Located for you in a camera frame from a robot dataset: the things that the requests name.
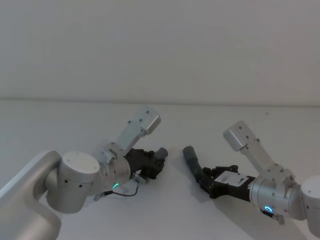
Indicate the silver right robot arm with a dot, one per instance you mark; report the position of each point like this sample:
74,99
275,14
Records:
272,192

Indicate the white table cloth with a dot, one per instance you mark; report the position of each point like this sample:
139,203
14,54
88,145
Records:
160,215

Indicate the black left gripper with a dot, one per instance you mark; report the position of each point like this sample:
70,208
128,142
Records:
138,162

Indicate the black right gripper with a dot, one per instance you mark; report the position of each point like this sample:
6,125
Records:
232,185

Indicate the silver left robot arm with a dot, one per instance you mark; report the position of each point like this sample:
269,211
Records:
75,175

